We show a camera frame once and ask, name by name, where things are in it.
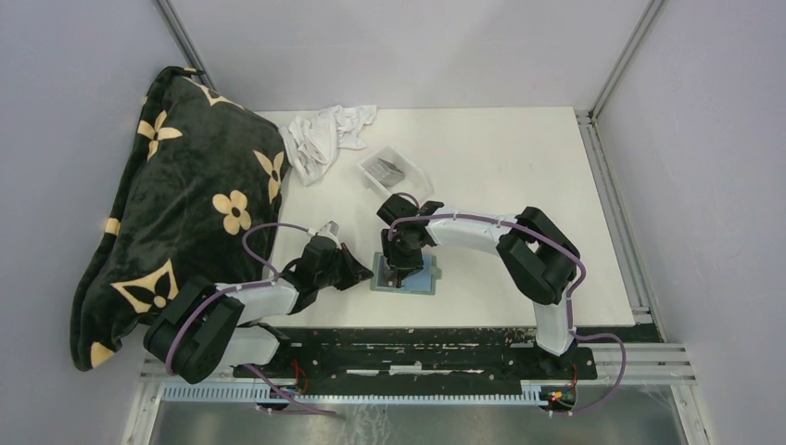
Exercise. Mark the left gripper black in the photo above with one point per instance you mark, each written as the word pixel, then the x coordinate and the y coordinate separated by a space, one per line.
pixel 355 272

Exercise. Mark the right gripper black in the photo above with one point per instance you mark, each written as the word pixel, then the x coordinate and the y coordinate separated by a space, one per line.
pixel 394 260

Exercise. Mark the clear plastic card box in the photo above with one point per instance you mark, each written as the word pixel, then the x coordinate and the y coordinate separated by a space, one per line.
pixel 417 183

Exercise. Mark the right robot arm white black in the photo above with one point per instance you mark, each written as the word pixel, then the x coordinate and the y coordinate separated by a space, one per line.
pixel 543 263

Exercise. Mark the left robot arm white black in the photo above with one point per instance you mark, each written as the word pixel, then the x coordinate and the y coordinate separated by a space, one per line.
pixel 211 326

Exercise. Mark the stack of credit cards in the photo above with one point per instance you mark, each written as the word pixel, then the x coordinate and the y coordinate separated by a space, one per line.
pixel 386 173

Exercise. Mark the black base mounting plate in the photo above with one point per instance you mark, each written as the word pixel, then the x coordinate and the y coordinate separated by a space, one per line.
pixel 427 361

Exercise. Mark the white crumpled cloth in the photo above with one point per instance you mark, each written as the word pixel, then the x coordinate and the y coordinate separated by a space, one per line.
pixel 313 144

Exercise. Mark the black floral blanket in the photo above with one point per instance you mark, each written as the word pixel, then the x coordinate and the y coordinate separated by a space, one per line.
pixel 199 196

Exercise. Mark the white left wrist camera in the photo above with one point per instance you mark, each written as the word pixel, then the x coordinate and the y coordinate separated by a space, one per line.
pixel 329 230

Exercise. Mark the aluminium rail frame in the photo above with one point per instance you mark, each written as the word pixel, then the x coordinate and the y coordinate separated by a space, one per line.
pixel 653 375

